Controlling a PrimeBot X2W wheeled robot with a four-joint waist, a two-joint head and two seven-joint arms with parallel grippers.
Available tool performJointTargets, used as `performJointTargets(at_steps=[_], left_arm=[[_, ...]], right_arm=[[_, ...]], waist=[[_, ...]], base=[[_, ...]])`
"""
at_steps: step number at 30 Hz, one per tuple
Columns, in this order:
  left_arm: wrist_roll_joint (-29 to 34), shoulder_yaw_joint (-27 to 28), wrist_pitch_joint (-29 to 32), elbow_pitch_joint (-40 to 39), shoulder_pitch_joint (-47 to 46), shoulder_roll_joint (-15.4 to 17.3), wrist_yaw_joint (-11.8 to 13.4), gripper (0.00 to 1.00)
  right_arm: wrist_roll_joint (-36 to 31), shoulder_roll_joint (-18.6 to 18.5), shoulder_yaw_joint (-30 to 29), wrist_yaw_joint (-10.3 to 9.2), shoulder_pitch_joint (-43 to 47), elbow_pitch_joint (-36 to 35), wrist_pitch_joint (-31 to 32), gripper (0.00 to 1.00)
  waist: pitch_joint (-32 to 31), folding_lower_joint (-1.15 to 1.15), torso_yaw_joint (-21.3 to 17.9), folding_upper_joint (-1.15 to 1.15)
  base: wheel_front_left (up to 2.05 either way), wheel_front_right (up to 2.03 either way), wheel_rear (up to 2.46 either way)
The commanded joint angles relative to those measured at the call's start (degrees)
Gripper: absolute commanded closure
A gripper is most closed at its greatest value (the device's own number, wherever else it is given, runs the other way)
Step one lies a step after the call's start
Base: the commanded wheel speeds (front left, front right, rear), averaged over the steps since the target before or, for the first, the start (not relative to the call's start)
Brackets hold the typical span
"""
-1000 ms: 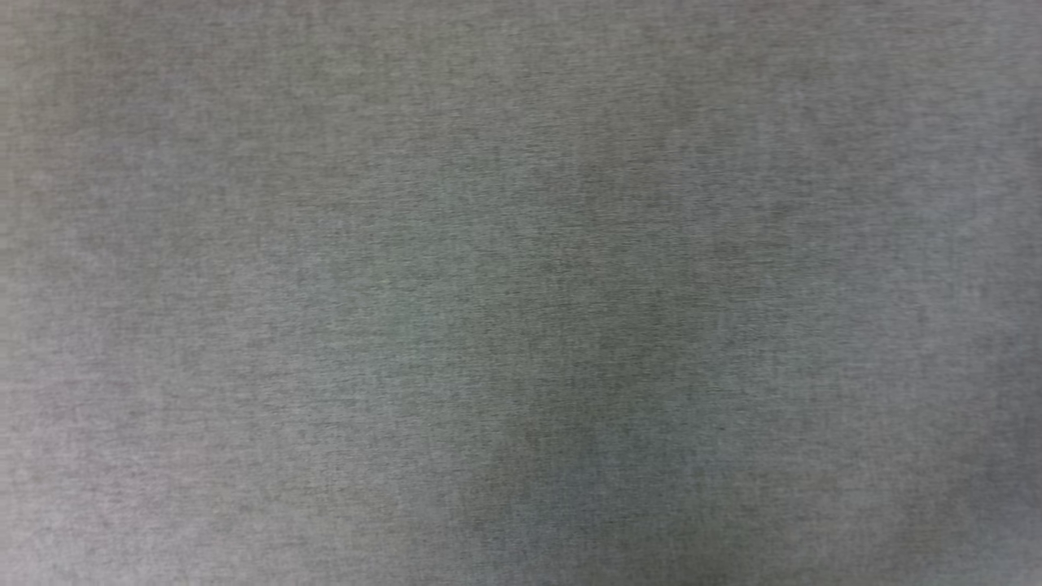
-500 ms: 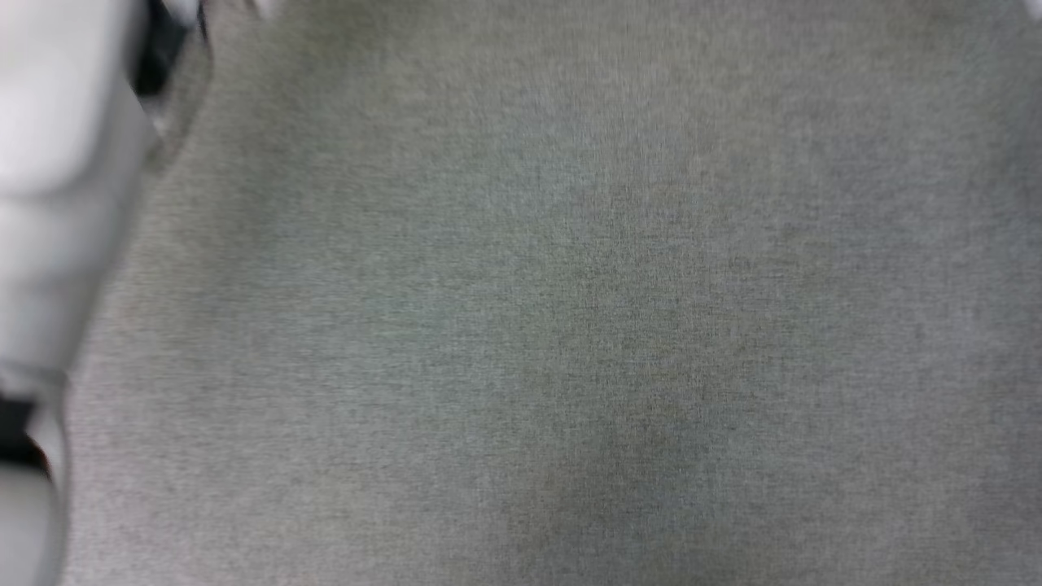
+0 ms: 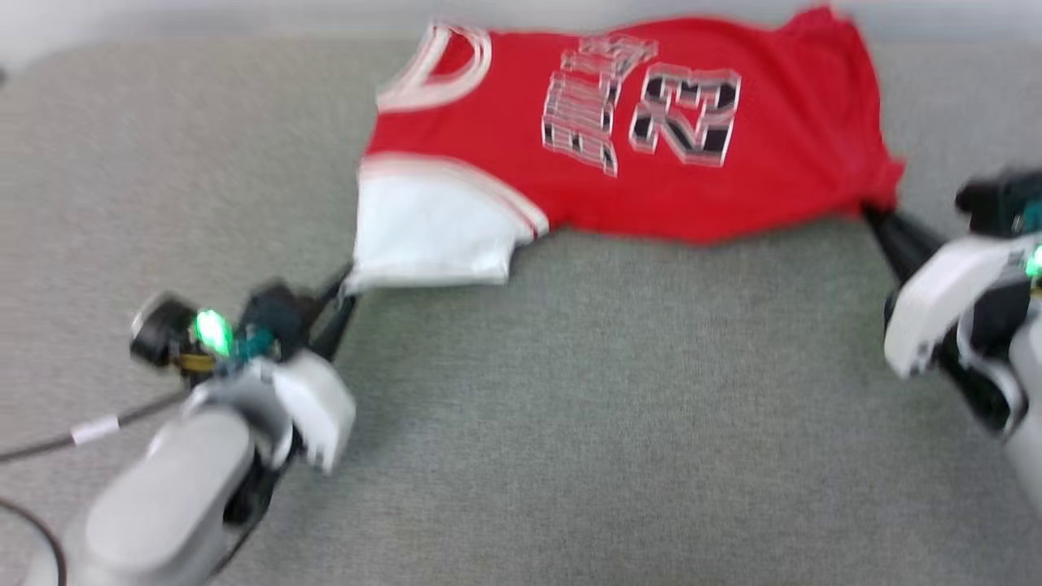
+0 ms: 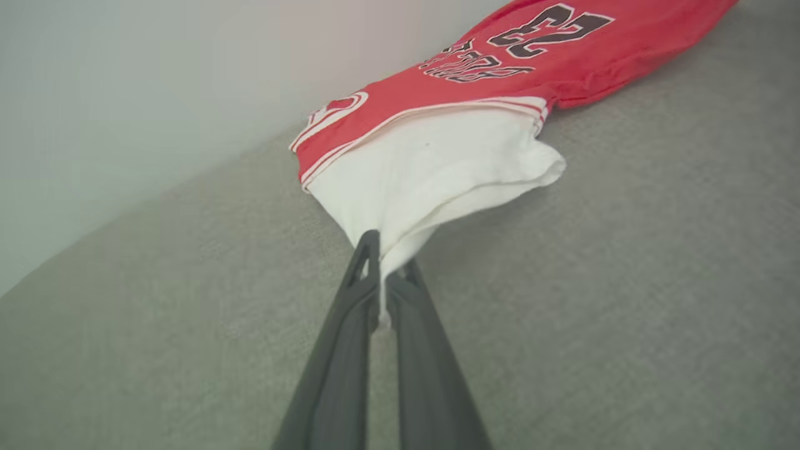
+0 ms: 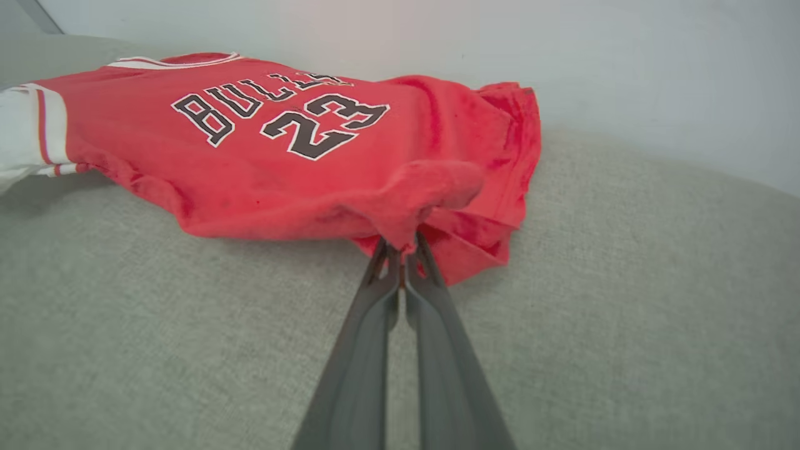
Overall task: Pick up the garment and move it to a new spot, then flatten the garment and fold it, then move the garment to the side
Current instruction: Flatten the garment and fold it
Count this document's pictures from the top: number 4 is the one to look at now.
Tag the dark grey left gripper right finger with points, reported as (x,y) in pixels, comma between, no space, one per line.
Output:
(431,375)

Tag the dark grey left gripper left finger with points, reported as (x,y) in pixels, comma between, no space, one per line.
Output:
(340,369)

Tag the red and white basketball jersey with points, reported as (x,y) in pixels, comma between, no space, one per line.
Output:
(437,162)

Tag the grey fabric sofa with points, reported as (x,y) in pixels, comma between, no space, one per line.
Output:
(625,281)

